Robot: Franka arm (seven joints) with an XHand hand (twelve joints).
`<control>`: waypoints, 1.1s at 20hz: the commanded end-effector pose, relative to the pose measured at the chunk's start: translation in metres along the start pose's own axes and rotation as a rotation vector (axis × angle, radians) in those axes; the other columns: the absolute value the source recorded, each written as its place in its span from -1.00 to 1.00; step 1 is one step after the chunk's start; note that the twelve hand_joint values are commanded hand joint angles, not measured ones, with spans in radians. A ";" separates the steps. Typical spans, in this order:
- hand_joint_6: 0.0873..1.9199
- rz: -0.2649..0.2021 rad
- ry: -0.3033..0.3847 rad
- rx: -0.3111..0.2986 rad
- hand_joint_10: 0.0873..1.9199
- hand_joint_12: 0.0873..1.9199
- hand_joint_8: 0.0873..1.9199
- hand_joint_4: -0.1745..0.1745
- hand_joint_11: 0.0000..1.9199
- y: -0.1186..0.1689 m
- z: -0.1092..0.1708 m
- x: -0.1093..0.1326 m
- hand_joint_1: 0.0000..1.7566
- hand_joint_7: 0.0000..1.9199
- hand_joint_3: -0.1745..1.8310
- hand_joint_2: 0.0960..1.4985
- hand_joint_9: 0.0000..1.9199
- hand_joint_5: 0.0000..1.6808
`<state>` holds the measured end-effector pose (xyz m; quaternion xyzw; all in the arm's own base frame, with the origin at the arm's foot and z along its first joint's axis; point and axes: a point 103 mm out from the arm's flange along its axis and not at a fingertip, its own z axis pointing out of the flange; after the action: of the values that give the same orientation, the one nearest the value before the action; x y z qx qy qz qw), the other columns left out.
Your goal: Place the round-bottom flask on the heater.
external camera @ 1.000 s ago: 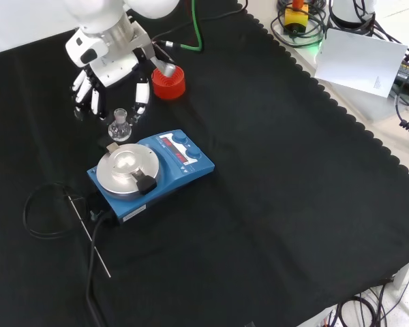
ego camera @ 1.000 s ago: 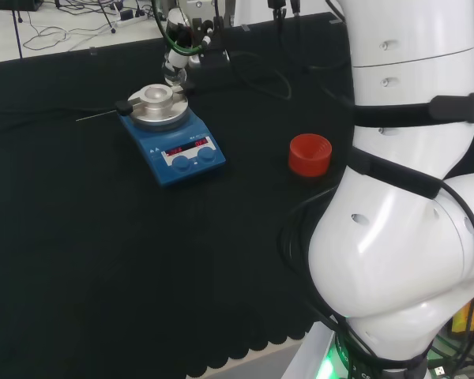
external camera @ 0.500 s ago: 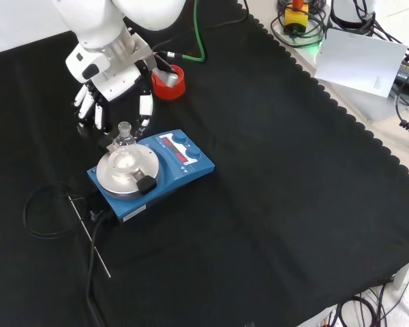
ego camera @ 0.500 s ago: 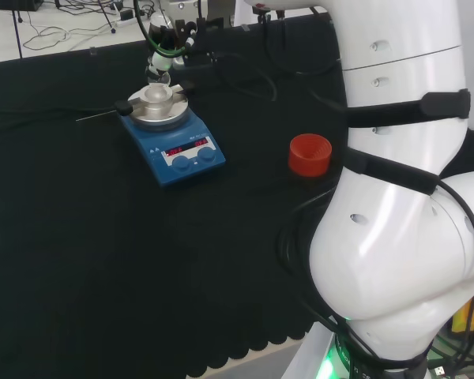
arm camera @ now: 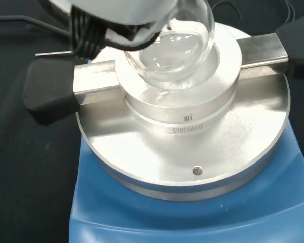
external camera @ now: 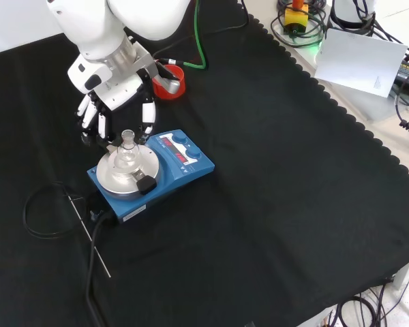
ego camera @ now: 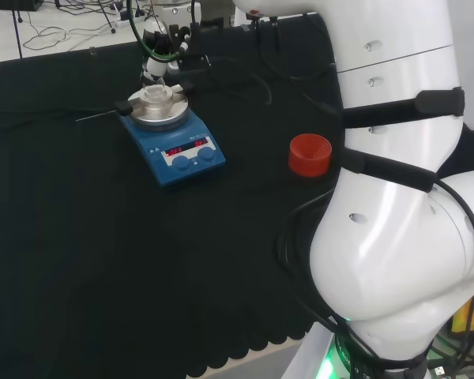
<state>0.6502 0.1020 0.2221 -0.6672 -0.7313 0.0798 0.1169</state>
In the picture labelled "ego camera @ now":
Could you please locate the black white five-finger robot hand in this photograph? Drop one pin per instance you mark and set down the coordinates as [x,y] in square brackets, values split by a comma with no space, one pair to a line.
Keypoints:
[156,65]

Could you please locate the clear glass round-bottom flask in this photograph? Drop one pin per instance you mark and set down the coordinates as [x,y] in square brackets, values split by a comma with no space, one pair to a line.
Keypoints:
[156,94]

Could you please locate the blue heater with steel plate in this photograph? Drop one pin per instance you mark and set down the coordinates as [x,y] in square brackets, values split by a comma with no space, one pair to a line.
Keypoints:
[181,154]

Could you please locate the white power strip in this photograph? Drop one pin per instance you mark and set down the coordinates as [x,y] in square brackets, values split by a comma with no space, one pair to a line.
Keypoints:
[128,17]

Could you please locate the thin steel probe rod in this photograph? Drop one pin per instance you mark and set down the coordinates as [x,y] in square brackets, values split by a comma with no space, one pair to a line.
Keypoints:
[96,117]

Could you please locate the black bench cloth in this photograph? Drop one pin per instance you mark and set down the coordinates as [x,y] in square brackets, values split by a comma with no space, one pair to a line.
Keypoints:
[102,237]

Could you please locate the yellow stop button box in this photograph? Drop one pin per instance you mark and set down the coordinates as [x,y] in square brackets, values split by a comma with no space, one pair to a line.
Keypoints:
[464,316]

